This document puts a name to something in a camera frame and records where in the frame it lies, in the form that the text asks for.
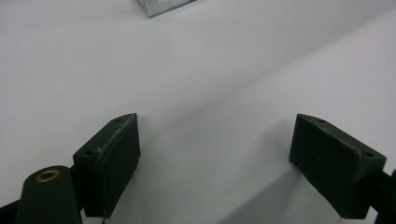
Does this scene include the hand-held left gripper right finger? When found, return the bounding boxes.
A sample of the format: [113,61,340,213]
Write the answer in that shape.
[288,113,388,220]

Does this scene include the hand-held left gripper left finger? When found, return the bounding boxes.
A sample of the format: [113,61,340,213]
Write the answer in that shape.
[72,112,142,219]

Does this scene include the metal shoe rack grey shelves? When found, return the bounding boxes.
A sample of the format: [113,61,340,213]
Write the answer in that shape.
[135,0,198,19]

